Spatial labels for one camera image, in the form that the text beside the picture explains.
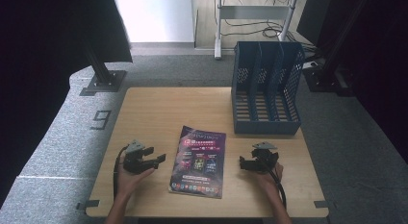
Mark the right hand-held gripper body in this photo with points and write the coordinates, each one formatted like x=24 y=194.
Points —
x=265 y=158

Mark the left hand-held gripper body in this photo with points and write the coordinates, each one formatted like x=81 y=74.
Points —
x=136 y=161

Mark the purple cover magazine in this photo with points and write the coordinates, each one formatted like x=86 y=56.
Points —
x=198 y=163

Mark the blue plastic file rack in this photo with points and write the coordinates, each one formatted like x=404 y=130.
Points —
x=266 y=99

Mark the person's left hand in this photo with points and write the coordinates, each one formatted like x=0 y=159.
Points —
x=128 y=182

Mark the person's right hand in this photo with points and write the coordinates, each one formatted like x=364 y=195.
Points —
x=267 y=180

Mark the grey tape strip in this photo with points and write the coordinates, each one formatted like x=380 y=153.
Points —
x=322 y=204
x=88 y=204

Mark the white power strip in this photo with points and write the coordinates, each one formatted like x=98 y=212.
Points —
x=310 y=64

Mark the dark curtain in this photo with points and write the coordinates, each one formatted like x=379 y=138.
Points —
x=378 y=73
x=48 y=57

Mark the grey metal stand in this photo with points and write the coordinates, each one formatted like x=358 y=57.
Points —
x=253 y=12

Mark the black post with base plate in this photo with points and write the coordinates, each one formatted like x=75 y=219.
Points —
x=104 y=79
x=324 y=78

